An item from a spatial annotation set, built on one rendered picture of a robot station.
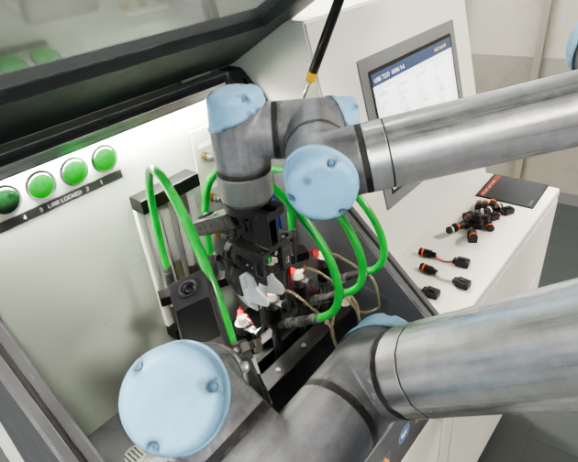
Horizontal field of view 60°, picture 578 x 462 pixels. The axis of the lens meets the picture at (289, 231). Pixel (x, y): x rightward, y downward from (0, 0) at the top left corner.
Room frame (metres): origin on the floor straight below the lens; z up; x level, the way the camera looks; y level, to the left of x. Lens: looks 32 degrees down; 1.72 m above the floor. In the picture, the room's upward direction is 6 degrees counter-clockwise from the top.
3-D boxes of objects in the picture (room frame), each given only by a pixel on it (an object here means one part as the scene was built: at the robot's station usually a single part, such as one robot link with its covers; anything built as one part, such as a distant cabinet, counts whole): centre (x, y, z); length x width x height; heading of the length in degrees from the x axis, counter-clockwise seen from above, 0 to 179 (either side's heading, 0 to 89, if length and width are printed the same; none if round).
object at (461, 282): (0.91, -0.35, 0.99); 0.12 x 0.02 x 0.02; 44
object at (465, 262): (0.98, -0.37, 0.99); 0.12 x 0.02 x 0.02; 54
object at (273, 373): (0.76, 0.02, 0.91); 0.34 x 0.10 x 0.15; 137
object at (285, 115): (0.60, -0.05, 1.48); 0.11 x 0.11 x 0.08; 86
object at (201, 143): (1.03, 0.13, 1.20); 0.13 x 0.03 x 0.31; 137
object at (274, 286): (0.64, 0.04, 1.22); 0.06 x 0.03 x 0.09; 47
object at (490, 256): (1.09, -0.48, 0.96); 0.70 x 0.22 x 0.03; 137
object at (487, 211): (1.12, -0.51, 1.01); 0.23 x 0.11 x 0.06; 137
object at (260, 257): (0.62, 0.05, 1.33); 0.09 x 0.08 x 0.12; 47
